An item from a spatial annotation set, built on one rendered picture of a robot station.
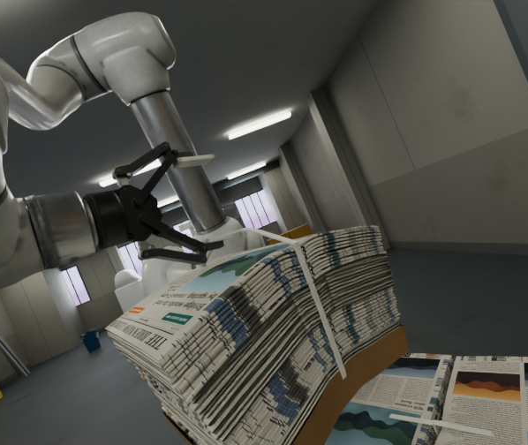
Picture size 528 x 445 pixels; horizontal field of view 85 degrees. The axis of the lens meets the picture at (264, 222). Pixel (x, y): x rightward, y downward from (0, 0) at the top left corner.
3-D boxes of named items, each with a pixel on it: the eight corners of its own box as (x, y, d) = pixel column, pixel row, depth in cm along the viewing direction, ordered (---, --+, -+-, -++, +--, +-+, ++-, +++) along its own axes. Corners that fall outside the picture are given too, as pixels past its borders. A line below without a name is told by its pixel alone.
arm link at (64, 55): (4, 69, 58) (66, 42, 58) (28, 46, 70) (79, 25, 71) (56, 125, 68) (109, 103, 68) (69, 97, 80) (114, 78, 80)
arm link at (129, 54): (214, 282, 100) (272, 257, 100) (212, 309, 85) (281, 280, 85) (87, 44, 74) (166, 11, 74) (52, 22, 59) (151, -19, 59)
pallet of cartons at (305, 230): (323, 248, 753) (312, 222, 753) (278, 267, 736) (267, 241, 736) (313, 247, 846) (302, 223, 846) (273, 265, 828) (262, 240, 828)
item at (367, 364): (297, 334, 71) (293, 316, 72) (411, 350, 49) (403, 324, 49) (244, 358, 61) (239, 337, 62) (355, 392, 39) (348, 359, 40)
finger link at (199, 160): (172, 169, 48) (171, 164, 48) (208, 164, 53) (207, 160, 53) (178, 162, 46) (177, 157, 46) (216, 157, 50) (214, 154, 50)
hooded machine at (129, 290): (158, 307, 959) (139, 263, 959) (153, 313, 891) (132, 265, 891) (134, 317, 948) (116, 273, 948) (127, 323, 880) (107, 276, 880)
